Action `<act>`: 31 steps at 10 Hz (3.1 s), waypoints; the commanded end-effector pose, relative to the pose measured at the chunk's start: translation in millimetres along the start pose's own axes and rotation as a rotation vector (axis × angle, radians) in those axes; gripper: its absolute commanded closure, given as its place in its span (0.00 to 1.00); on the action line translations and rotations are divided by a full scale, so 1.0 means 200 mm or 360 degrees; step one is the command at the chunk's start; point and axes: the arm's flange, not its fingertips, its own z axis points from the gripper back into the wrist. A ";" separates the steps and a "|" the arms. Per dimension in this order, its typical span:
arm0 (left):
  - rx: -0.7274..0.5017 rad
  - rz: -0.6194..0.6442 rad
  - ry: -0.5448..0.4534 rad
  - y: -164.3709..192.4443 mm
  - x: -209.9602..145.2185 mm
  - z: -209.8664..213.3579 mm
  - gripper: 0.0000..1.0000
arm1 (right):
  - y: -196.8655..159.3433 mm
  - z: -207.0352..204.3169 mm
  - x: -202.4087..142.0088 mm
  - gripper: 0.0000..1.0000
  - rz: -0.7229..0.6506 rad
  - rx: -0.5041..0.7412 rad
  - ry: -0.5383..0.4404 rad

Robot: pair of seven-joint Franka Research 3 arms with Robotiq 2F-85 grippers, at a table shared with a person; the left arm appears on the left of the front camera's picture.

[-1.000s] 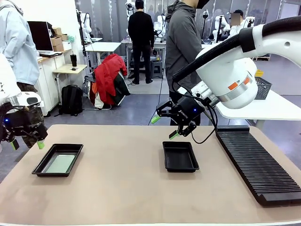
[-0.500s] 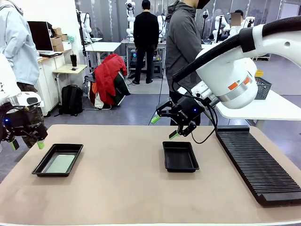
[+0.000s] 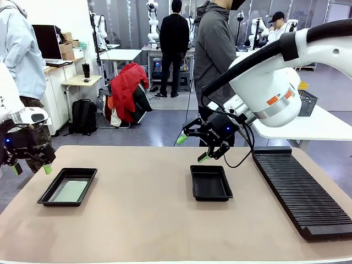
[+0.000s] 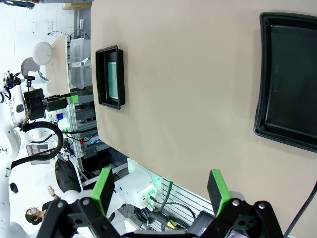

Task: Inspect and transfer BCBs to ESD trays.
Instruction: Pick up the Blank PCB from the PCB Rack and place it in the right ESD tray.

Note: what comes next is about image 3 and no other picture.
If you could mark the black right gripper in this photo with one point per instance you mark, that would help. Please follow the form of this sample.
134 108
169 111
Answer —
220 129

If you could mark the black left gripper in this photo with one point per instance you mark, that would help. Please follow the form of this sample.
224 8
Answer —
19 140

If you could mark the black ESD tray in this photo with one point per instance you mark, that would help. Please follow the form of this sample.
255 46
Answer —
210 182
46 196

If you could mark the green circuit board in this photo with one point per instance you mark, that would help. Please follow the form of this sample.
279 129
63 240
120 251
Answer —
70 191

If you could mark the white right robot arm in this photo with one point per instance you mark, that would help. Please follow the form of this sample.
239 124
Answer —
261 88

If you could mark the grey step stool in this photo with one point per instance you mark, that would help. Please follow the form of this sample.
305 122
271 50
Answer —
183 81

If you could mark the black backpack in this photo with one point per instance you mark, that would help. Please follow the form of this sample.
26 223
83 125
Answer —
83 116

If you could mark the dark green garment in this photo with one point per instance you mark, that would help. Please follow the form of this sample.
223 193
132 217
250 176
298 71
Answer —
143 101

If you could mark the white cabinet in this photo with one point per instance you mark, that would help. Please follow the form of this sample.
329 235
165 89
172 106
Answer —
56 90

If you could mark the person in grey jacket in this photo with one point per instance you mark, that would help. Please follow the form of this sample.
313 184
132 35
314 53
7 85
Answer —
213 55

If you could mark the red jacket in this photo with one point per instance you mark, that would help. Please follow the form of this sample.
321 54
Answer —
126 90

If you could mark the small beige table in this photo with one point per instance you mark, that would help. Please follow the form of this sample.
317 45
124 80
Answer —
81 81

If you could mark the person in black clothes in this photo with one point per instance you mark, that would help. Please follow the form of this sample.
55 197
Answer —
173 41

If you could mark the black tumbler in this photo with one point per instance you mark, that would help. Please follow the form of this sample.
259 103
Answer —
86 70

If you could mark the grey mesh basket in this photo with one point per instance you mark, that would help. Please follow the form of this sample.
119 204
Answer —
308 103

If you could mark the black slotted board rack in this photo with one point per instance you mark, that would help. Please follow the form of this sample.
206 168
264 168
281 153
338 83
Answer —
302 192

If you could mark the white side table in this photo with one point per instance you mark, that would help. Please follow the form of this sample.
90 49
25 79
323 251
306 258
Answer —
316 129

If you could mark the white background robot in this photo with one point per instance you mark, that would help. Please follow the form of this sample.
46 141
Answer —
100 27
191 30
259 30
153 24

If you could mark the yellow bin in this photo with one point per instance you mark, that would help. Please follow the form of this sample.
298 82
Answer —
303 85

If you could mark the brown cardboard box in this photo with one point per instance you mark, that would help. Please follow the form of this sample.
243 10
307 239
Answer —
76 43
68 56
66 36
66 48

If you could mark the person in pale blue jacket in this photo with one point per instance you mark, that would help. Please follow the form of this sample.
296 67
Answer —
19 49

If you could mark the white storage box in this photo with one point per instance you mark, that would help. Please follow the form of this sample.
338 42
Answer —
78 53

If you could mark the white background table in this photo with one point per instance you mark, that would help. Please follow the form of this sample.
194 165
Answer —
119 54

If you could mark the black monitor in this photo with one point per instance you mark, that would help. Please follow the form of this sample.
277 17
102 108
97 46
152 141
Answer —
47 42

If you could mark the wooden shelf unit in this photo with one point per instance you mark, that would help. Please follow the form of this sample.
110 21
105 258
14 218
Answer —
306 66

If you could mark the person in white hoodie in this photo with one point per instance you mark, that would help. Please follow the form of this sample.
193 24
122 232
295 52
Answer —
277 28

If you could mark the black pole stand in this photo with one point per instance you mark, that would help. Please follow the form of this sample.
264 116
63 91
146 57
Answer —
94 38

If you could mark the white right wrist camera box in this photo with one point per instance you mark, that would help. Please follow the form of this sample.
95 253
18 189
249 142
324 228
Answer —
232 104

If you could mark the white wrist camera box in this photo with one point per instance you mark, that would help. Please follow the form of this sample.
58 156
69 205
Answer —
34 116
232 104

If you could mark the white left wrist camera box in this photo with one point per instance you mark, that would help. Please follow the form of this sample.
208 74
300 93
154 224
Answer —
34 116

